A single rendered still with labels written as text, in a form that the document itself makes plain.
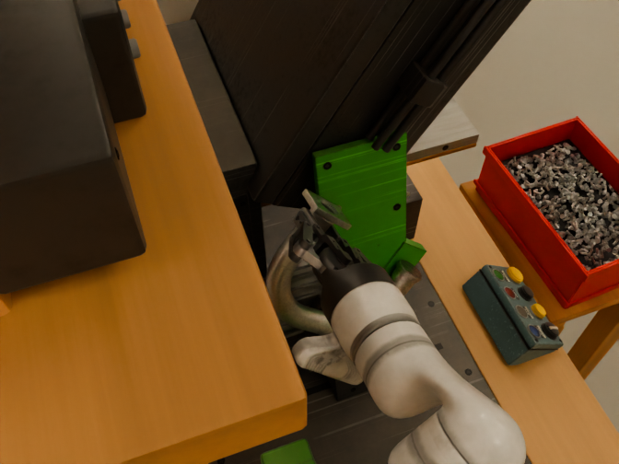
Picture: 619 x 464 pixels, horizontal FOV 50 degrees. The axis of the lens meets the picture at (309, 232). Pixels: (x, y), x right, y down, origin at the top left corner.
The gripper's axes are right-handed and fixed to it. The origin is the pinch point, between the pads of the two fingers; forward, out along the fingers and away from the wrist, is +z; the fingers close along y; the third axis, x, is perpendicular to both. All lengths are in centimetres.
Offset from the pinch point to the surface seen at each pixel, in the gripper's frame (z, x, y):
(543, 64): 160, -55, -165
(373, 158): 4.7, -9.3, -3.5
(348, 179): 4.7, -5.6, -2.7
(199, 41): 33.3, -4.4, 10.8
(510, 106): 144, -33, -151
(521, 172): 32, -18, -55
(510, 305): 2.5, -2.7, -40.2
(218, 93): 22.6, -2.1, 8.8
